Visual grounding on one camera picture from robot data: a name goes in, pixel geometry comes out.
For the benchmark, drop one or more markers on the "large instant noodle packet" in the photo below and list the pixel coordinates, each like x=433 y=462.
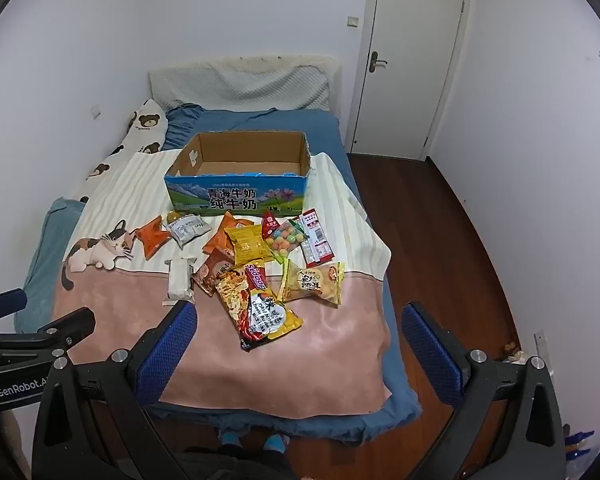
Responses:
x=260 y=310

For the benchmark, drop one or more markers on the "red brown snack packet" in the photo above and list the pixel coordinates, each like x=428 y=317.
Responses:
x=211 y=275

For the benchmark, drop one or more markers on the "wall light switch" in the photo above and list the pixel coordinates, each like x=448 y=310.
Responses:
x=352 y=21

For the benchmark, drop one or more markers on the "bed with blue sheet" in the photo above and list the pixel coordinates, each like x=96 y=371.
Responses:
x=280 y=122

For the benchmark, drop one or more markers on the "white door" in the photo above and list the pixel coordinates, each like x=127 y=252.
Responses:
x=410 y=60

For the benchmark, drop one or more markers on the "orange triangular snack packet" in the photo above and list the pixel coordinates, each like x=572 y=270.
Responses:
x=152 y=237

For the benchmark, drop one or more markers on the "yellow chip packet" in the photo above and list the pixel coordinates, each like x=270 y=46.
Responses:
x=247 y=245

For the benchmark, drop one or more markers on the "yellow bun packet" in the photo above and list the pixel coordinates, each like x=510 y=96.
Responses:
x=310 y=282

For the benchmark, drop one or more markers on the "blue ruffled pillow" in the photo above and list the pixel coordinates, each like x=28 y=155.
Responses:
x=180 y=125

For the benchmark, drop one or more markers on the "small clutter on floor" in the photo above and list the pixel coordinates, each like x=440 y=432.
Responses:
x=512 y=352

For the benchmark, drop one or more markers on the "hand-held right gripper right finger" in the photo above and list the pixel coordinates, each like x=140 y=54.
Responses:
x=430 y=355

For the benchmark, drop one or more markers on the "white bar packet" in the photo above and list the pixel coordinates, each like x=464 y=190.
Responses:
x=180 y=280

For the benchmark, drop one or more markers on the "blue plastic items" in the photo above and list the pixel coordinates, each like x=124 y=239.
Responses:
x=577 y=442

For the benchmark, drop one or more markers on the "light blue cushion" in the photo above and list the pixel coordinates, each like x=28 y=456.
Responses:
x=45 y=260

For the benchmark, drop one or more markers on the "white quilted headboard cushion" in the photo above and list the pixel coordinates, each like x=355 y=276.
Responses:
x=240 y=85

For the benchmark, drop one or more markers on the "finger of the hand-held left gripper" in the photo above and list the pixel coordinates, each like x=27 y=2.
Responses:
x=5 y=304
x=65 y=330

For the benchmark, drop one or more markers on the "colourful candy ball bag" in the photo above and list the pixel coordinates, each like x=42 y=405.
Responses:
x=282 y=240

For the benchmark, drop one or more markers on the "red white long packet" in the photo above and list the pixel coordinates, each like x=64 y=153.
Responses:
x=316 y=240

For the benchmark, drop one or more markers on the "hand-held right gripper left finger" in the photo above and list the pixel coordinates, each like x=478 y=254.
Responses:
x=167 y=352

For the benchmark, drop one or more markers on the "white wall outlet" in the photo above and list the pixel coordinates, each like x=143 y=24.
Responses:
x=539 y=337

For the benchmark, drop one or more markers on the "grey white snack packet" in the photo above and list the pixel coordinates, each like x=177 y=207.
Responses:
x=187 y=230

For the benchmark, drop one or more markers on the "bear printed long pillow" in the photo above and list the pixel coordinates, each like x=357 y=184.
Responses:
x=140 y=125

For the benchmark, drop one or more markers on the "cat printed blanket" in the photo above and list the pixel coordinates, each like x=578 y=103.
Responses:
x=330 y=350

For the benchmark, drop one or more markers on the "blue printed cardboard box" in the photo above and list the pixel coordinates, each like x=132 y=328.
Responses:
x=230 y=200

